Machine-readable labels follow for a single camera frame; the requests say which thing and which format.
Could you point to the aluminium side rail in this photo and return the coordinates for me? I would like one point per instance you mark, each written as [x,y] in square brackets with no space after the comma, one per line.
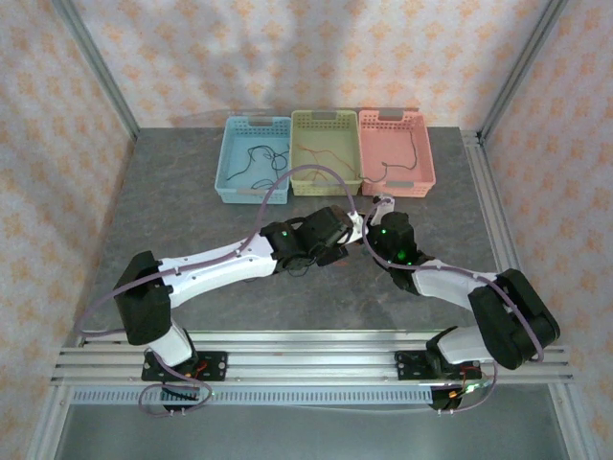
[491,191]

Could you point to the aluminium frame leg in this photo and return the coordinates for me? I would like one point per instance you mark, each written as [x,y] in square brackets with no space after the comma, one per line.
[567,421]
[52,421]

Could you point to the blue plastic basket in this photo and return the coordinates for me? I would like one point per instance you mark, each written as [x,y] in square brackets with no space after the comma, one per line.
[261,170]

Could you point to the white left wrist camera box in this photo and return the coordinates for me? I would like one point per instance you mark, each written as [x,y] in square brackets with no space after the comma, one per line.
[356,230]

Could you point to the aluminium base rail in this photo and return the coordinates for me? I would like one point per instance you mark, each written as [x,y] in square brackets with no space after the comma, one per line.
[311,359]

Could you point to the pale green plastic basket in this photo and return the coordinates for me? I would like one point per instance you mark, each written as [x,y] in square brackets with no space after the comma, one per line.
[325,134]

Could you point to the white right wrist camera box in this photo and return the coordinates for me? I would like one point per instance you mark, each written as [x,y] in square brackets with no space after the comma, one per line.
[385,203]

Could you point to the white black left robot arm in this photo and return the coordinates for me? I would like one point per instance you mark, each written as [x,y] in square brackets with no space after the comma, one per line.
[215,268]

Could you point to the aluminium frame post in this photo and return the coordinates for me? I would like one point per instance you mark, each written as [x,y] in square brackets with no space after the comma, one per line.
[97,62]
[524,62]

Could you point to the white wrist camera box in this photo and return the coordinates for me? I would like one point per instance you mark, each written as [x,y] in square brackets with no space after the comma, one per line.
[385,203]
[356,230]

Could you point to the pink plastic basket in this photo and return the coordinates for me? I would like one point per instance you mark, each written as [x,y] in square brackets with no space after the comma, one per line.
[392,144]

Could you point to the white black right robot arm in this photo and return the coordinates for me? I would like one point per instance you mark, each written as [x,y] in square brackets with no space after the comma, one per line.
[512,316]

